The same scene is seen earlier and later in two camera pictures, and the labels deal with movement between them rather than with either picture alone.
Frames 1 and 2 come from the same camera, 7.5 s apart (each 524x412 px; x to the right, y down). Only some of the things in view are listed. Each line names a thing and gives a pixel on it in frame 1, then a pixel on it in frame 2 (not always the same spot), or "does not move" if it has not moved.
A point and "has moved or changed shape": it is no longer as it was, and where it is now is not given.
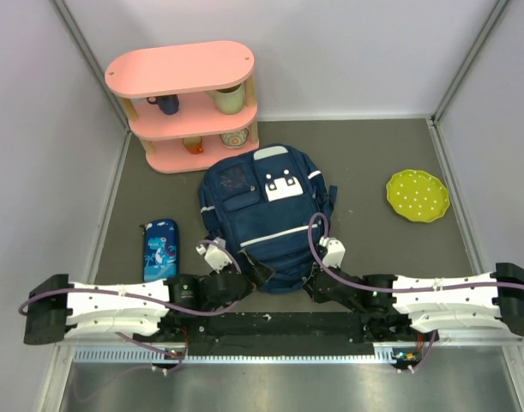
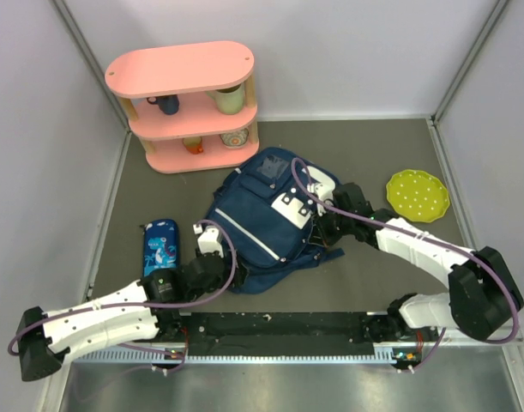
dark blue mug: (168, 104) does not move
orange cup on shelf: (194, 144) does not move
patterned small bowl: (235, 140) does not move
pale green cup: (229, 100) does not move
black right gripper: (310, 285) → (319, 235)
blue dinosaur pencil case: (160, 249) does not move
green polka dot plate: (418, 196) does not move
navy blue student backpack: (273, 203) has moved or changed shape
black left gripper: (256, 274) → (240, 272)
